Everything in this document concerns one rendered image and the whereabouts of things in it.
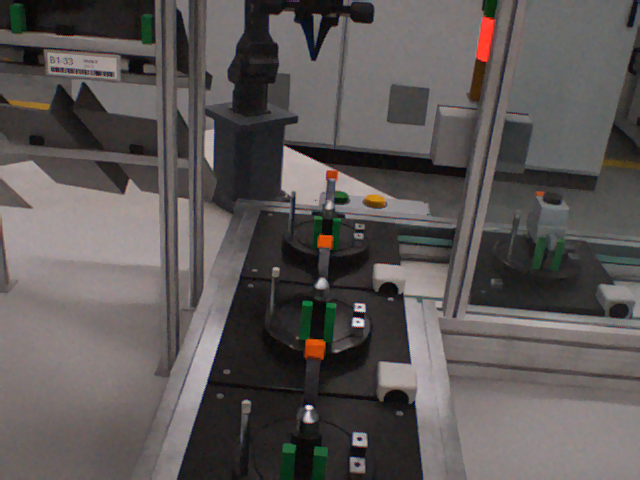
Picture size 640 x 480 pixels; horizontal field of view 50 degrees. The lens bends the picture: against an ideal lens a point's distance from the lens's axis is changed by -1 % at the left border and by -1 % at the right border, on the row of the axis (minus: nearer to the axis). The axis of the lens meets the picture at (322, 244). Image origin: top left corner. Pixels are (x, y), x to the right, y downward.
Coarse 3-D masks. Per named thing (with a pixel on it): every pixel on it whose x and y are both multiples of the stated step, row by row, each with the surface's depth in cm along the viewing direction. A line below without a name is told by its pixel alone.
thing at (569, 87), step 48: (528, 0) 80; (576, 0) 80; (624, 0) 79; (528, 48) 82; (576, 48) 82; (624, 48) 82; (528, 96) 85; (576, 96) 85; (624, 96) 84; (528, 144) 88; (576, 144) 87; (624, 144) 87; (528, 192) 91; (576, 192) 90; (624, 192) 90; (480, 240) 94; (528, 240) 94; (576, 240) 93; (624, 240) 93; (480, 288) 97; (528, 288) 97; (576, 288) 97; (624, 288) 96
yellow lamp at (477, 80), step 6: (480, 60) 86; (474, 66) 87; (480, 66) 86; (474, 72) 87; (480, 72) 86; (474, 78) 87; (480, 78) 86; (474, 84) 87; (480, 84) 86; (474, 90) 87; (480, 90) 87; (474, 96) 87
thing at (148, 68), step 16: (48, 0) 83; (64, 0) 83; (80, 0) 82; (96, 0) 82; (112, 0) 82; (128, 0) 81; (144, 0) 82; (48, 16) 83; (64, 16) 83; (80, 16) 82; (96, 16) 82; (112, 16) 82; (128, 16) 81; (176, 16) 92; (48, 32) 84; (80, 32) 93; (96, 32) 82; (112, 32) 82; (128, 32) 81; (176, 32) 93; (176, 48) 94; (128, 64) 97; (144, 64) 95; (208, 80) 107
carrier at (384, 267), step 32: (256, 224) 118; (288, 224) 107; (320, 224) 105; (352, 224) 116; (384, 224) 122; (256, 256) 107; (288, 256) 108; (352, 256) 107; (384, 256) 111; (352, 288) 102; (384, 288) 101
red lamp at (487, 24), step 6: (486, 18) 84; (486, 24) 84; (492, 24) 83; (486, 30) 84; (492, 30) 83; (480, 36) 85; (486, 36) 84; (480, 42) 85; (486, 42) 84; (480, 48) 85; (486, 48) 84; (480, 54) 85; (486, 54) 85; (486, 60) 85
